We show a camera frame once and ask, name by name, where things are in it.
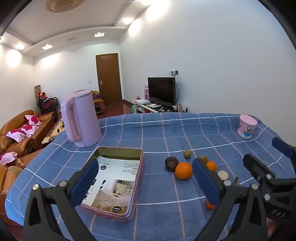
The brown longan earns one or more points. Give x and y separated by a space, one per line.
204 159
187 153

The brown leather corner sofa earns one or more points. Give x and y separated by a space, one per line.
98 100

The printed paper leaflet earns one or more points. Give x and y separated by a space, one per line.
115 185

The green plastic stool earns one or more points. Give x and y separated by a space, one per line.
134 109

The pink floral pillow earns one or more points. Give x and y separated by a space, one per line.
31 128
8 157
16 135
31 119

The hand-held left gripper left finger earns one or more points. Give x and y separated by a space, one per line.
84 183

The white wall socket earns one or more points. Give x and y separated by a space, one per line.
174 73

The black television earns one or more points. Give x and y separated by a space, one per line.
161 90

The white television stand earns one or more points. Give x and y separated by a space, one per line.
150 107

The carved wooden panel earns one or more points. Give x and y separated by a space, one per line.
37 90

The blue checked tablecloth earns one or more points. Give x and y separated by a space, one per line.
161 139

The brown leather armchair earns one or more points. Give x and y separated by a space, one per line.
7 180

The wooden coffee table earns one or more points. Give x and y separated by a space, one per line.
55 131

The small orange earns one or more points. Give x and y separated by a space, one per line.
212 166
210 205

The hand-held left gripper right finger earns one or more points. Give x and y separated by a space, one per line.
207 183

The pink metal tin box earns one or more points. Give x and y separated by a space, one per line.
136 204

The cut sweet potato piece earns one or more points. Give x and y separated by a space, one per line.
223 175

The pink cartoon cup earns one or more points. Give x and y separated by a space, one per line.
247 126

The square ceiling light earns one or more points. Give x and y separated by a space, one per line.
47 46
100 34

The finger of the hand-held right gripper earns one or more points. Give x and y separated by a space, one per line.
281 145
253 162

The dark brown passion fruit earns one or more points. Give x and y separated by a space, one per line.
171 163

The black chair stack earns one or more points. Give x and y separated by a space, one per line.
47 105

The long brown leather sofa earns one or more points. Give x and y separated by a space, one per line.
13 120

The large orange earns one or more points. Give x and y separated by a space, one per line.
183 171

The round ceiling lamp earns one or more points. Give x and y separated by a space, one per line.
64 5

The pink electric kettle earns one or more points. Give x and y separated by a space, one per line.
85 120

